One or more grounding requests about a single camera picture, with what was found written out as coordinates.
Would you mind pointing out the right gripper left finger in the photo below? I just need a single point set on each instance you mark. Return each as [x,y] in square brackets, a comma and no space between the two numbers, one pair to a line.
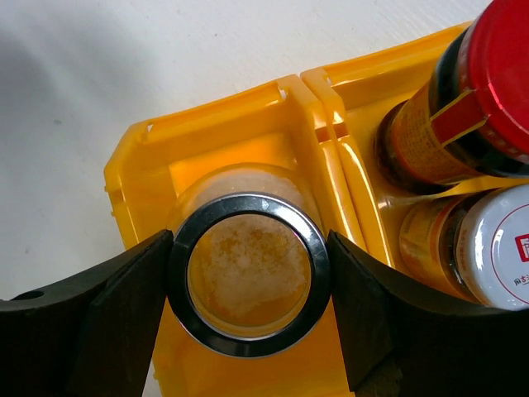
[91,334]

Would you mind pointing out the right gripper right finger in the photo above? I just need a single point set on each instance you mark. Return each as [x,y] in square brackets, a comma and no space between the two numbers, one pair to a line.
[400,337]

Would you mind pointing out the white-lid sauce jar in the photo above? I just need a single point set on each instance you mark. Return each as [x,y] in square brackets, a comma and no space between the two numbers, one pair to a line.
[474,246]

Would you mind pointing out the clear glass jar steel lid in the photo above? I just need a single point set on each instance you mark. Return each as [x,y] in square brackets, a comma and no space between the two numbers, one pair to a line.
[248,275]

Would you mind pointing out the red-lid sauce jar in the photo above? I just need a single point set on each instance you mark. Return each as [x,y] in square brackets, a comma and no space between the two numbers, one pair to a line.
[471,117]

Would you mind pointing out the yellow four-compartment plastic tray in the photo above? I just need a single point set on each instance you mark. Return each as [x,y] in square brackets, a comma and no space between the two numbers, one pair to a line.
[322,126]

